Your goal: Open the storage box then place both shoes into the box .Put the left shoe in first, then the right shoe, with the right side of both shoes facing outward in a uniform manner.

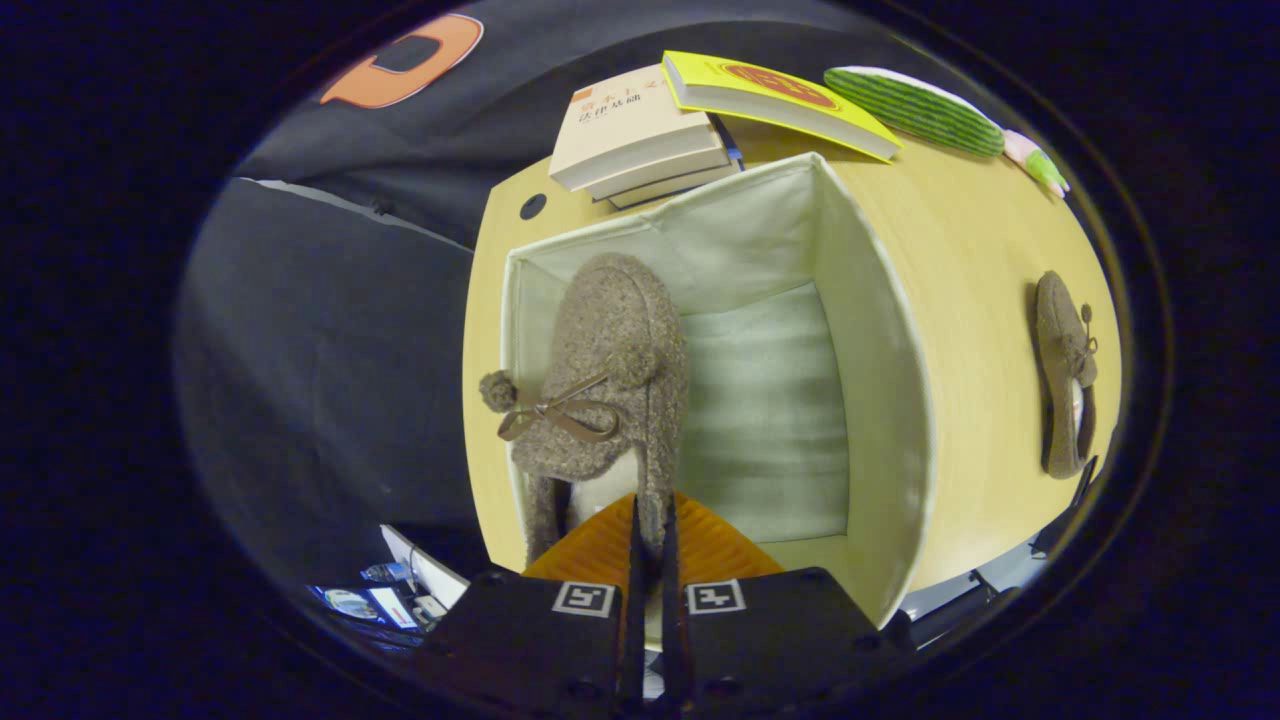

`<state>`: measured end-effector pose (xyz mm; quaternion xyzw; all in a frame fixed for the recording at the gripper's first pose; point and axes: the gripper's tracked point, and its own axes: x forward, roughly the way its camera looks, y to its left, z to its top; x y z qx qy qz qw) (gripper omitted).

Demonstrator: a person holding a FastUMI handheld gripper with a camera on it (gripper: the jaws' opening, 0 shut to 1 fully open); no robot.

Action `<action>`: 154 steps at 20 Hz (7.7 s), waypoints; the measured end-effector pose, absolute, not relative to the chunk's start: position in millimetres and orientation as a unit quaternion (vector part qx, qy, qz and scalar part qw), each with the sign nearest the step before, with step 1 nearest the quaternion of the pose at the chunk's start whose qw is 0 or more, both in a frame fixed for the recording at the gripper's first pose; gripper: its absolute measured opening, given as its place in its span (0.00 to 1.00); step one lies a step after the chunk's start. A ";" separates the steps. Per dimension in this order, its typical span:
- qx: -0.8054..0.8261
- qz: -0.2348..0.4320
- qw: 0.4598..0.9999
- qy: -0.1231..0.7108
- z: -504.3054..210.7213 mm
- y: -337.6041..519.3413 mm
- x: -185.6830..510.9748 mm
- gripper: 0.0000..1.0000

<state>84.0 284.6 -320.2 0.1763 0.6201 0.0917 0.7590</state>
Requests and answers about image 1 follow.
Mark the beige fabric storage box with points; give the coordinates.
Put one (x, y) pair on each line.
(760, 400)

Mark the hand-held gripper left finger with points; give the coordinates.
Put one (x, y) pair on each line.
(540, 640)

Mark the watermelon slice plush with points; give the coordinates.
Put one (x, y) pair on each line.
(915, 110)

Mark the brown fuzzy shoe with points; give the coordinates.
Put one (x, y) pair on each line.
(1062, 380)
(610, 340)

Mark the white flat box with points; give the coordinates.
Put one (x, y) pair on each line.
(425, 570)

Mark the thick beige paperback book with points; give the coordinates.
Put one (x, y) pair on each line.
(620, 125)

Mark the yellow book with red circle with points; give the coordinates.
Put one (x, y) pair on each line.
(770, 95)

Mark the pink and green plush toy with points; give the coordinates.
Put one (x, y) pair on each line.
(1040, 165)

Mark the blue printed carton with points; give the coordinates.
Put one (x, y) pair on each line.
(360, 603)

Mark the thin beige book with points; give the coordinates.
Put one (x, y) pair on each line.
(660, 178)

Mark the clear water bottle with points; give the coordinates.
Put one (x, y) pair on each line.
(385, 572)

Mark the blue cover book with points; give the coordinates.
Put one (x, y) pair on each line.
(728, 140)

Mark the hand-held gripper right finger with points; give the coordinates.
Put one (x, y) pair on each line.
(770, 635)

